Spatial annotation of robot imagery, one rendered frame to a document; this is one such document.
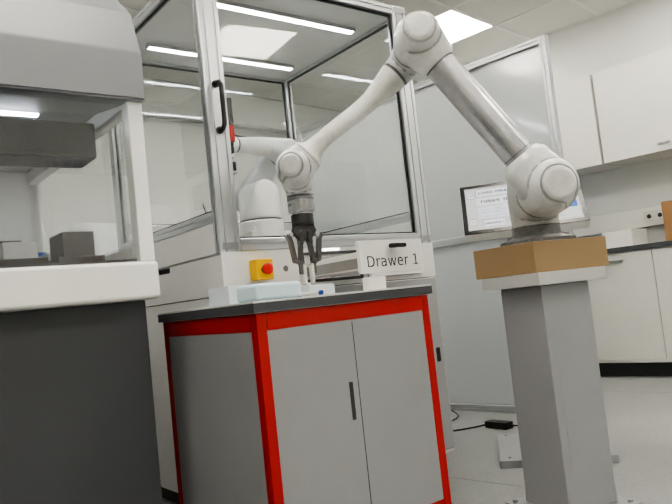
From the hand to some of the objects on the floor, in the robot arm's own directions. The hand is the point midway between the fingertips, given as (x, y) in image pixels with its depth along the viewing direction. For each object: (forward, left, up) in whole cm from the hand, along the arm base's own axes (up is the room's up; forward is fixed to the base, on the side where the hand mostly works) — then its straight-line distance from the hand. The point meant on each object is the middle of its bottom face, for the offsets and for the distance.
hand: (308, 274), depth 223 cm
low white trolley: (-13, +11, -84) cm, 85 cm away
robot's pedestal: (-32, -70, -83) cm, 114 cm away
